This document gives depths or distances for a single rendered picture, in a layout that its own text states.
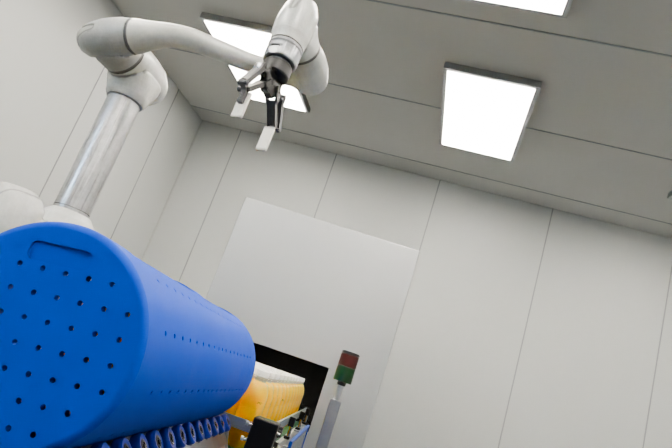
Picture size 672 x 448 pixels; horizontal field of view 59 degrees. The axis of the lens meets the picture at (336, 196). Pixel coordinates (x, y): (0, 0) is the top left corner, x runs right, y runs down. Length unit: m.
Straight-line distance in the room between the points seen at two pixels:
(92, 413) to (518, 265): 5.47
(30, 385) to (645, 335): 5.75
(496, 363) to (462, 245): 1.16
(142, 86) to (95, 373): 1.22
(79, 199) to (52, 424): 1.04
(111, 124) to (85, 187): 0.20
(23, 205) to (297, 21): 0.80
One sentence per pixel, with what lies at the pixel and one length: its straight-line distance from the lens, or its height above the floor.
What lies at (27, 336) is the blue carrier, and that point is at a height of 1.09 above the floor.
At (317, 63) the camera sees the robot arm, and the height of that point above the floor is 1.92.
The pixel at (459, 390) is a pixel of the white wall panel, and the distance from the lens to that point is 5.83.
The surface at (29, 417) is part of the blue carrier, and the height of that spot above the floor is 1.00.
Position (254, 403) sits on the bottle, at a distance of 1.78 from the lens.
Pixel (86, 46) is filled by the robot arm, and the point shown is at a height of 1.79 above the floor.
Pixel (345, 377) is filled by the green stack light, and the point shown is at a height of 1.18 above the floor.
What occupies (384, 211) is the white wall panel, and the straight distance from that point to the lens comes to 6.14.
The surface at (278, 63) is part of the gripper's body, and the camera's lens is 1.48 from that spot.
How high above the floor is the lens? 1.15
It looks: 17 degrees up
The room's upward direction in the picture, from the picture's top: 19 degrees clockwise
